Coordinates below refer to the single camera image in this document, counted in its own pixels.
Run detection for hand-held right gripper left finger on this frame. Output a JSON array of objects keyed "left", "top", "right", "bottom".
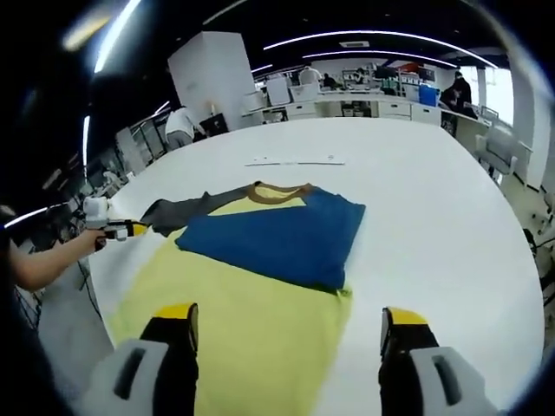
[{"left": 88, "top": 302, "right": 200, "bottom": 416}]

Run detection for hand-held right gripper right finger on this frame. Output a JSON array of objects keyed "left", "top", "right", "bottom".
[{"left": 378, "top": 306, "right": 500, "bottom": 416}]

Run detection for yellow grey blue garment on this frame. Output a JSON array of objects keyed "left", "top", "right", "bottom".
[{"left": 115, "top": 180, "right": 368, "bottom": 416}]

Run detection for person's left hand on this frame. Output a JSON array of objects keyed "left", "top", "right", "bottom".
[{"left": 82, "top": 227, "right": 108, "bottom": 253}]

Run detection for white square pillar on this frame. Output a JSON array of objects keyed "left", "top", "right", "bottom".
[{"left": 167, "top": 30, "right": 255, "bottom": 133}]

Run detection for white office chair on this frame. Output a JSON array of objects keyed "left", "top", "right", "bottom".
[{"left": 473, "top": 128, "right": 535, "bottom": 179}]

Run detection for white counter with drawers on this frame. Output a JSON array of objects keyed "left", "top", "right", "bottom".
[{"left": 241, "top": 93, "right": 493, "bottom": 127}]

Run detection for blue storage box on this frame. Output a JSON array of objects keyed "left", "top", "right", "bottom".
[{"left": 418, "top": 84, "right": 441, "bottom": 107}]

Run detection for short ceiling light strip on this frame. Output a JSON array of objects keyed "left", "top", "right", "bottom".
[{"left": 303, "top": 49, "right": 459, "bottom": 69}]

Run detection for long ceiling light strip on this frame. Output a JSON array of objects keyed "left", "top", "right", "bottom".
[{"left": 263, "top": 29, "right": 508, "bottom": 60}]

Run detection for table cable slot strip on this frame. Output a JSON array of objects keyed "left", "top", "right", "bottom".
[{"left": 243, "top": 153, "right": 347, "bottom": 168}]

